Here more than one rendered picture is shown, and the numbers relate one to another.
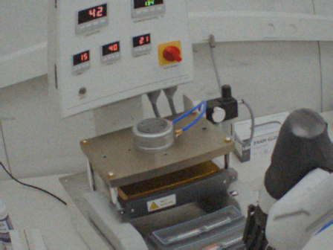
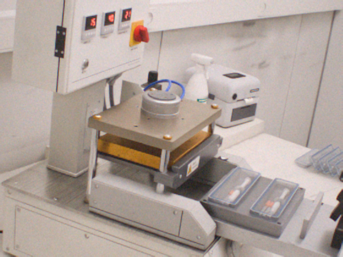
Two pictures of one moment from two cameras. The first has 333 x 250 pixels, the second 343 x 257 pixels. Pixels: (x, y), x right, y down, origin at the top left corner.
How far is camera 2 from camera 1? 0.94 m
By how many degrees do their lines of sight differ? 41
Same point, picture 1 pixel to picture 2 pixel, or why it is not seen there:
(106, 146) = (124, 119)
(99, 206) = (125, 186)
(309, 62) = (148, 58)
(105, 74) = (100, 48)
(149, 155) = (171, 120)
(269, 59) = not seen: hidden behind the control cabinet
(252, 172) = not seen: hidden behind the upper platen
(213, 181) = (214, 144)
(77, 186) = (37, 185)
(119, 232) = (179, 205)
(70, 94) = (76, 65)
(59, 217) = not seen: outside the picture
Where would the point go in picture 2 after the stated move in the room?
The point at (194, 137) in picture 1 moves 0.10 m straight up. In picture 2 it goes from (184, 106) to (190, 62)
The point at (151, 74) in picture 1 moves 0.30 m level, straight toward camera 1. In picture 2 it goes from (124, 54) to (224, 95)
